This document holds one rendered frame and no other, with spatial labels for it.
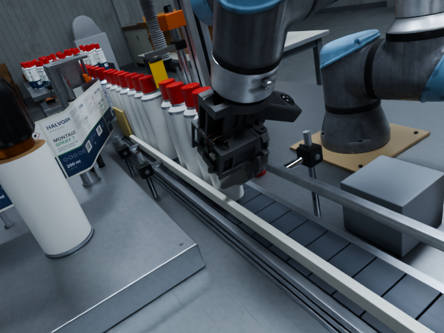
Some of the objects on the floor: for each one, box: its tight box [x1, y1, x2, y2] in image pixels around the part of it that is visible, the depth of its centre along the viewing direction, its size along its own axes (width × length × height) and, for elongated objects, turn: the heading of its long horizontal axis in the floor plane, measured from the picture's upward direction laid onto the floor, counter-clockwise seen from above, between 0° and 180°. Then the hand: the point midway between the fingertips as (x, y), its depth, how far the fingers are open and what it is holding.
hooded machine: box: [71, 15, 120, 71], centre depth 779 cm, size 74×66×145 cm
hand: (240, 176), depth 56 cm, fingers closed, pressing on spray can
